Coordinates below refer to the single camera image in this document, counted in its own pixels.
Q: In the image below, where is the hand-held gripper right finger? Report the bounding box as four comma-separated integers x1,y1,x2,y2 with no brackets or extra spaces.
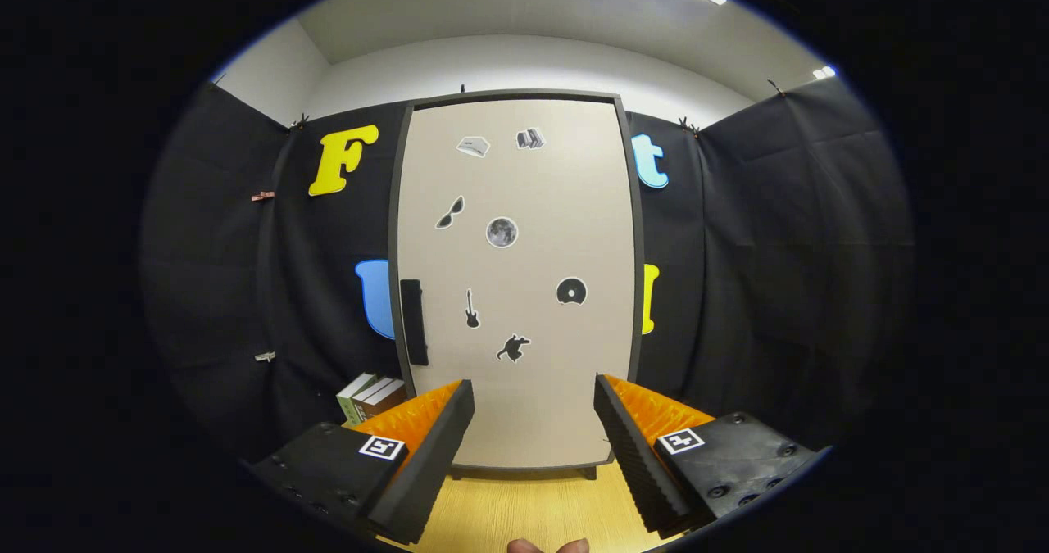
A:
593,373,833,537

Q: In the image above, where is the brown book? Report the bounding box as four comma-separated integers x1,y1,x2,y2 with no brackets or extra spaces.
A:
365,381,408,419

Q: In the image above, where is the black door handle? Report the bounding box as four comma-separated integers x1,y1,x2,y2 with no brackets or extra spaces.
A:
400,279,429,367

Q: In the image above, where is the black backdrop cloth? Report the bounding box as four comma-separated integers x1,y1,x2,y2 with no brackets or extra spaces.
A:
139,76,917,464

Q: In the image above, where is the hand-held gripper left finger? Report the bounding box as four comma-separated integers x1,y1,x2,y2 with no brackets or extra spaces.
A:
246,378,476,546

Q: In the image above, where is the grey cabinet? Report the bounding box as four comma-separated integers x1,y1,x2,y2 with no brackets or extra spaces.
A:
387,88,646,480

